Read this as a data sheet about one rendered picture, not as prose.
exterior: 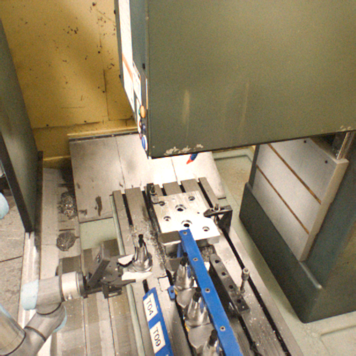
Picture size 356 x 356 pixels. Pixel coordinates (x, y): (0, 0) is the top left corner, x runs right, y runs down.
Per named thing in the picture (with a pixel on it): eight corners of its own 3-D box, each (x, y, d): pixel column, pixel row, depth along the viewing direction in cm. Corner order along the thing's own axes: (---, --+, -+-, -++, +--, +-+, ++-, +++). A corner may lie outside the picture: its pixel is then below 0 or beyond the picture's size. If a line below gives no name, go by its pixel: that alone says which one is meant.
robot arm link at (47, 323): (28, 340, 106) (18, 319, 100) (52, 307, 115) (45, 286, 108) (50, 349, 104) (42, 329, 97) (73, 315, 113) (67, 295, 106)
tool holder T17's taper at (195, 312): (207, 316, 91) (209, 301, 87) (192, 323, 89) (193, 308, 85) (199, 302, 94) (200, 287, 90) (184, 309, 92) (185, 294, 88)
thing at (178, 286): (196, 290, 99) (196, 285, 98) (175, 294, 98) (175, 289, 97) (191, 272, 104) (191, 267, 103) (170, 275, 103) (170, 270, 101)
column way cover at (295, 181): (297, 264, 145) (336, 163, 113) (248, 191, 180) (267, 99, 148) (307, 262, 146) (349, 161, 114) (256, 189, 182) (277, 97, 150)
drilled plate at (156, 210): (166, 253, 142) (166, 245, 139) (151, 206, 164) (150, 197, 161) (218, 243, 147) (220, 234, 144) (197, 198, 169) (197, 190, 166)
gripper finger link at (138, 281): (153, 281, 108) (122, 282, 108) (152, 270, 104) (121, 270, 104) (152, 290, 106) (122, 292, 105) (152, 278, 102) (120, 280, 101)
